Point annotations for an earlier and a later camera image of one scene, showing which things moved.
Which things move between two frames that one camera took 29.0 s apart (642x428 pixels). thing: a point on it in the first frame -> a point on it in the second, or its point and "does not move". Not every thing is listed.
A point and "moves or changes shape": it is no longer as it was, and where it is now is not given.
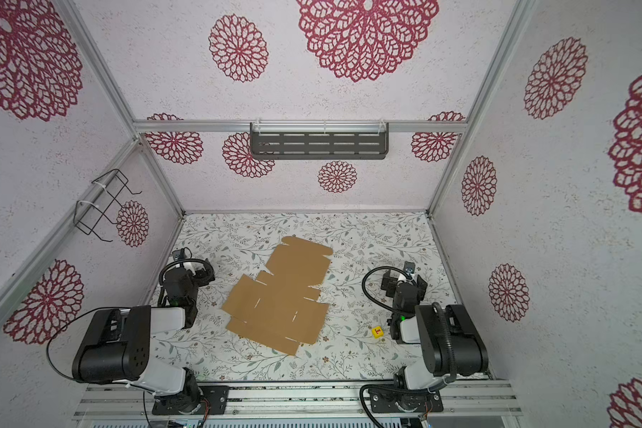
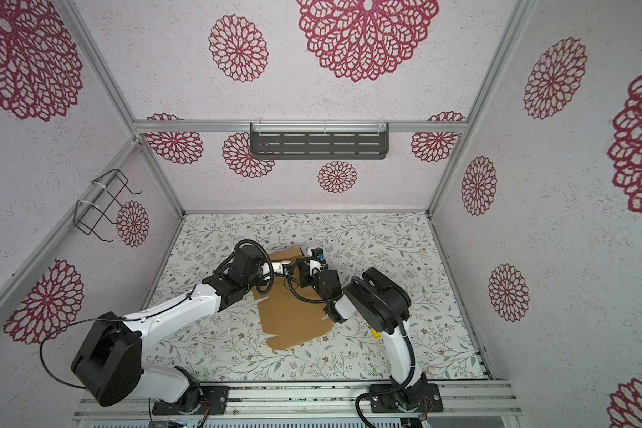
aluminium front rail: [298, 400] does not move
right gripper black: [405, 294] -> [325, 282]
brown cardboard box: [282, 309] moves or changes shape
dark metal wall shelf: [319, 140] does not move
